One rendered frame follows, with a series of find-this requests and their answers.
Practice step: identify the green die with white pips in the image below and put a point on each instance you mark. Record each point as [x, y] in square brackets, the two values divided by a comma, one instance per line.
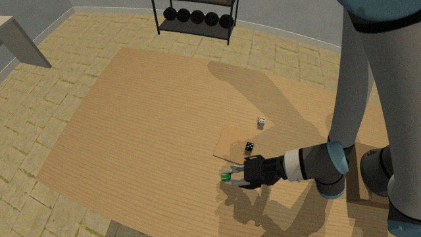
[225, 176]

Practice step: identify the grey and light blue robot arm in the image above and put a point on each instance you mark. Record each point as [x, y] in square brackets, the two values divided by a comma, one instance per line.
[392, 59]

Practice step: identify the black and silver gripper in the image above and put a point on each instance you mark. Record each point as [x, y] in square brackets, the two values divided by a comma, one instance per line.
[256, 168]

